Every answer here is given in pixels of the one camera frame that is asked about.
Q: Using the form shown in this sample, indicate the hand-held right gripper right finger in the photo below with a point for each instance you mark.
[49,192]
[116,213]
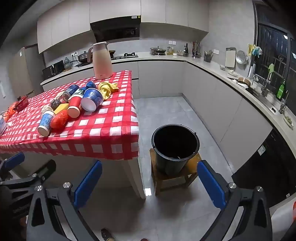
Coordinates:
[211,185]

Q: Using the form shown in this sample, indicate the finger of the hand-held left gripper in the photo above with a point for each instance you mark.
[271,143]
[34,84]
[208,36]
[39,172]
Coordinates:
[45,170]
[14,160]

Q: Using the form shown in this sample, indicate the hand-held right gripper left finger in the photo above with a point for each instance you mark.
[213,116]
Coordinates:
[89,183]

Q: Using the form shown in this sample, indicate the black plastic bucket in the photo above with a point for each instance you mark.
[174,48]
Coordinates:
[171,164]

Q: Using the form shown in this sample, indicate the steel wool scourer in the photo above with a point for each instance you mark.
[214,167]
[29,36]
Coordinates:
[55,104]

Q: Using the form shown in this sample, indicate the green and white carton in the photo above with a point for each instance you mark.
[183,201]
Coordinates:
[78,92]

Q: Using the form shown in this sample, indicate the white box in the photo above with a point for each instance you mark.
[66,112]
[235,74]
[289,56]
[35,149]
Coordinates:
[2,125]

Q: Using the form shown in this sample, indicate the small blue paper cup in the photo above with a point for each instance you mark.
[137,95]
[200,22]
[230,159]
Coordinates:
[45,122]

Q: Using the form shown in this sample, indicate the crumpled orange wrapper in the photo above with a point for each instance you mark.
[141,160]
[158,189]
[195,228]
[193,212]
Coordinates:
[10,111]

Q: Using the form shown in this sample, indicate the wooden stool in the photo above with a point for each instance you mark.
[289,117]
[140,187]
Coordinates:
[161,179]

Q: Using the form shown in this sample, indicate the orange plastic bag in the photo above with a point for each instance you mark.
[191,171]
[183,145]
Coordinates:
[59,119]

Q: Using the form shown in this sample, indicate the black built-in dishwasher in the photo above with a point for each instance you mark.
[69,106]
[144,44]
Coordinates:
[266,166]

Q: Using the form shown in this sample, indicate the red pot with lid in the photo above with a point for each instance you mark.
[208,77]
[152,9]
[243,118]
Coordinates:
[22,103]

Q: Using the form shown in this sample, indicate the red checked tablecloth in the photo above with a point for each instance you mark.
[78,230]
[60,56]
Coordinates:
[104,125]

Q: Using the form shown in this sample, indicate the crumpled white paper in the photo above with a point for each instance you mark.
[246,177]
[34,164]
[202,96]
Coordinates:
[46,108]

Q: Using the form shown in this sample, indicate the yellow sponge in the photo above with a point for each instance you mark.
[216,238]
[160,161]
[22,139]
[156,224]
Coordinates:
[61,107]

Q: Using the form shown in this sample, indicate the red paper cup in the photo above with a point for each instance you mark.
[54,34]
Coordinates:
[74,106]

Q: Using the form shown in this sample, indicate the blue soda can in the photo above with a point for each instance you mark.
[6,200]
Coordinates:
[69,91]

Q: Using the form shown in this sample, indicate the large blue paper cup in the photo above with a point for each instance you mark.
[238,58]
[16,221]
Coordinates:
[93,97]

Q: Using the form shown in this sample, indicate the grey refrigerator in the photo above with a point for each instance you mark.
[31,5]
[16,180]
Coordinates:
[23,69]

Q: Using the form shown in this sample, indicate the yellow cloth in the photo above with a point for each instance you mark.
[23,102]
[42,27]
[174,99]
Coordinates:
[105,89]

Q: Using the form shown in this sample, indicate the blue cloth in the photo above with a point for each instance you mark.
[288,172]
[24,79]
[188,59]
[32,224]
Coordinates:
[90,84]

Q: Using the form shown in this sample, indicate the black toaster oven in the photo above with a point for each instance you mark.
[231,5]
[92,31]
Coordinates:
[52,70]

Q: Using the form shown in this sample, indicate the plate with food scraps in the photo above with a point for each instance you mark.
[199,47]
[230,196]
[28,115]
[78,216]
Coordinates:
[288,120]

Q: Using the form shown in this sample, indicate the steel sink faucet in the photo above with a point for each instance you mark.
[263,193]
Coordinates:
[282,106]

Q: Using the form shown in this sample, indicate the bamboo steamer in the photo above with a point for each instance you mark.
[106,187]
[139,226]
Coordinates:
[243,81]

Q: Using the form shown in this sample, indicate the grey ceramic vase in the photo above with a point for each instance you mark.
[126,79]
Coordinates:
[67,63]

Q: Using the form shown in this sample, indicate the induction cooker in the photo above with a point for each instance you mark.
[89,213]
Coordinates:
[83,64]

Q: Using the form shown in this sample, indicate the dish rack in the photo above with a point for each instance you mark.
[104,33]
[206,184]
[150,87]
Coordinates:
[257,82]

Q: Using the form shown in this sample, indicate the green dish soap bottle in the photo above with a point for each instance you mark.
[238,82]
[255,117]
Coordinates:
[281,91]

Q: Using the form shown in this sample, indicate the dark cooking pot with lid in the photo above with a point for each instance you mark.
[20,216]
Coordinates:
[83,57]

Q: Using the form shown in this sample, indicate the kitchen counter with cabinets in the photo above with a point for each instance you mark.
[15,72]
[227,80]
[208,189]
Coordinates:
[161,76]

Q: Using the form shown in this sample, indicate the pink thermos jug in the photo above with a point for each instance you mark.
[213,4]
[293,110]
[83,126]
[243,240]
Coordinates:
[101,62]

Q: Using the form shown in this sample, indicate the white bottle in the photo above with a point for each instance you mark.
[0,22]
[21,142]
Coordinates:
[252,70]

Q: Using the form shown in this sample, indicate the dark utensil holder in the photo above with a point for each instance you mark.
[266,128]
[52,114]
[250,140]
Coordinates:
[207,58]

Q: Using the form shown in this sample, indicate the white cutting board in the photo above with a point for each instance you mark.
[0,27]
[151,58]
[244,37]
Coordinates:
[230,58]

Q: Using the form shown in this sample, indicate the steel colander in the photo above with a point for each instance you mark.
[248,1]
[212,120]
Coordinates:
[241,57]

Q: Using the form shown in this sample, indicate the dark wok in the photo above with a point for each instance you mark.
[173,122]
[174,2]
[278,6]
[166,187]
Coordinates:
[112,53]

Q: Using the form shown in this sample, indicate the black gas stove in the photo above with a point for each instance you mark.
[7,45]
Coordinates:
[124,56]

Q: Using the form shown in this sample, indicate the dark glass bottle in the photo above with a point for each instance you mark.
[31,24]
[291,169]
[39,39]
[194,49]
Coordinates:
[186,50]

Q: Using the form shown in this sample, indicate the hanging utensil rack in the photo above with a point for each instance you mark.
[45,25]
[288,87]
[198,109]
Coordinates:
[195,48]

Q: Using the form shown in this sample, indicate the upper kitchen cabinets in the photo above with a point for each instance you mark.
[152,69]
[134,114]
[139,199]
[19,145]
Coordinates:
[64,27]

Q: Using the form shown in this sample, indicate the hanging rubber gloves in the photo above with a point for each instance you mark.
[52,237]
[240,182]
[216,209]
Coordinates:
[255,50]

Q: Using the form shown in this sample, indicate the steel frying pan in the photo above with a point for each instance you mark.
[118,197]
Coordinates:
[158,49]

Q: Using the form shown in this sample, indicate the black range hood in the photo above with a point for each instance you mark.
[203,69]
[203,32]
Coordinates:
[115,30]

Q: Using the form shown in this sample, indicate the dark window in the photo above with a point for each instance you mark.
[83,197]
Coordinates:
[272,41]

